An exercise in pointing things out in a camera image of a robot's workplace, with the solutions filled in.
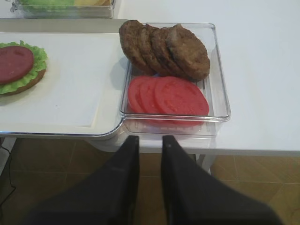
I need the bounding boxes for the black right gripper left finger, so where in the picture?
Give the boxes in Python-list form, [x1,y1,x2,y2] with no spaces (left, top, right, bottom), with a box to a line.
[22,136,140,225]

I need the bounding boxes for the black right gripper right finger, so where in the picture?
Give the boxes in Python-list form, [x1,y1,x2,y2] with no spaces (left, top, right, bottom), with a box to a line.
[162,135,282,225]

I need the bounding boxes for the brown patty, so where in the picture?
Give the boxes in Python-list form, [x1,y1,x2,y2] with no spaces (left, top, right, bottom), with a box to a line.
[139,24,168,76]
[119,20,155,75]
[166,24,210,81]
[150,27,185,78]

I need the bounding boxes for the green lettuce on burger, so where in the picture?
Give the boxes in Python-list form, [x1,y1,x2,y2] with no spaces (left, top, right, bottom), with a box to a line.
[0,40,48,95]

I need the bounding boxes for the yellow cheese slices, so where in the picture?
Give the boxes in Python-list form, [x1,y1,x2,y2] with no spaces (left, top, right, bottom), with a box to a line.
[74,0,111,6]

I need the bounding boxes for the clear lettuce and cheese box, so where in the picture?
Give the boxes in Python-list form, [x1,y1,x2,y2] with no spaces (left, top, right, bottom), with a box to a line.
[10,0,120,19]

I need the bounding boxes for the green lettuce in box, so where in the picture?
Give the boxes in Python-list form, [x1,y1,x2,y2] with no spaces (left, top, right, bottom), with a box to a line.
[18,0,75,12]

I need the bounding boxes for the red tomato slice right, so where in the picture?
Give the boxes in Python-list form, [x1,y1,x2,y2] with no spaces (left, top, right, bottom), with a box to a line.
[154,76,209,116]

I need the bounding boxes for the clear patty and tomato box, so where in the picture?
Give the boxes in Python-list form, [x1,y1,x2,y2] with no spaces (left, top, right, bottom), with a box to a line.
[120,23,231,136]

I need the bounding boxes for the red tomato slice left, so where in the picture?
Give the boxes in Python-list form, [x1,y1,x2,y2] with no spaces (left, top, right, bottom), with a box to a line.
[127,76,150,113]

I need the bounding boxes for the red tomato slice middle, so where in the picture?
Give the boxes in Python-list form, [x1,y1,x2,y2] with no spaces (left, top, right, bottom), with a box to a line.
[140,77,162,114]

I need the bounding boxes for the white metal tray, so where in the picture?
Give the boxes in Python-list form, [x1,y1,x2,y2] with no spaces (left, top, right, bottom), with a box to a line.
[0,18,128,139]

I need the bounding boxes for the white paper liner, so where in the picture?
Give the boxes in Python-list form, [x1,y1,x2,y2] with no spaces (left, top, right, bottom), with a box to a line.
[0,32,122,127]

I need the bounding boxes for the bottom bun on tray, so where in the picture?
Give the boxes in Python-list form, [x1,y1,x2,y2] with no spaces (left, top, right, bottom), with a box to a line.
[0,69,46,96]

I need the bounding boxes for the red tomato slice on burger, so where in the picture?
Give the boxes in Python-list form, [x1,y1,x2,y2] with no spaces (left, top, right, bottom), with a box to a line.
[0,46,34,84]

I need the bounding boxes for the black floor cable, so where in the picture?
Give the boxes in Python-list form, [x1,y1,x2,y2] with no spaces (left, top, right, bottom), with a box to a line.
[0,138,16,207]

